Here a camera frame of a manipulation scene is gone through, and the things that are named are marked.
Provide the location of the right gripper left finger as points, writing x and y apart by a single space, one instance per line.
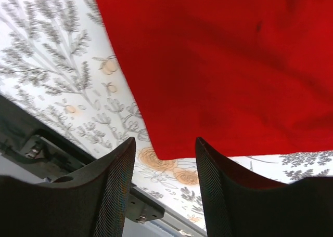
90 201

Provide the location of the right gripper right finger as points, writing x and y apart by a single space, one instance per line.
239 202

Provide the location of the red t-shirt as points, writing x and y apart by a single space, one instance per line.
251 77

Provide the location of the aluminium rail frame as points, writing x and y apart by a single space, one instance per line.
34 153

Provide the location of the floral patterned table mat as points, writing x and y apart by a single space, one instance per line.
58 64

